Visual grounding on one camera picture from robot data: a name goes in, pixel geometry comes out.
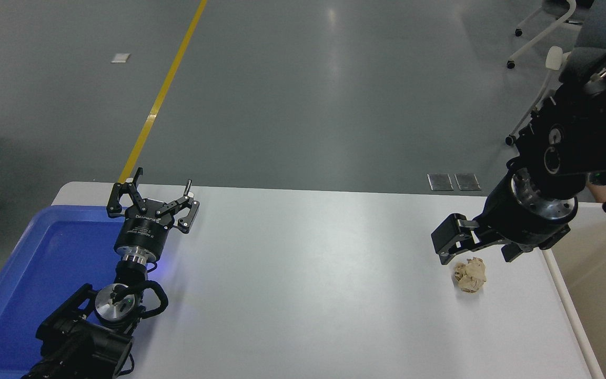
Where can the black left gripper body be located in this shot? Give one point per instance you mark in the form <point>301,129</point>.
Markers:
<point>142,234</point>

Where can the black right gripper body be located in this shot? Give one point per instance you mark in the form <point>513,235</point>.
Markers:
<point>513,229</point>

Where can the tan paper ball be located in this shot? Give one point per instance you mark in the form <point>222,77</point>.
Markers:
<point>470,275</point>

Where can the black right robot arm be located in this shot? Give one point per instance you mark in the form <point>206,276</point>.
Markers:
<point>587,131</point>

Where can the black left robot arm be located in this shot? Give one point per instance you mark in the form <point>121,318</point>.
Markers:
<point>79,342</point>

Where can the metal floor plate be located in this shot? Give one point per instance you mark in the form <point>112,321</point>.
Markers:
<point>440,182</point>
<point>467,181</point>

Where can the blue plastic tray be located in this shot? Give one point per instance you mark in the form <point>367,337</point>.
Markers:
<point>45,263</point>

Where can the yellow floor tape line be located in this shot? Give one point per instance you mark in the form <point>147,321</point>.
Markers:
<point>163,92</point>

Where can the white frame wheeled chair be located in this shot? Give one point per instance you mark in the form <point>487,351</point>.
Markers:
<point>542,34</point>

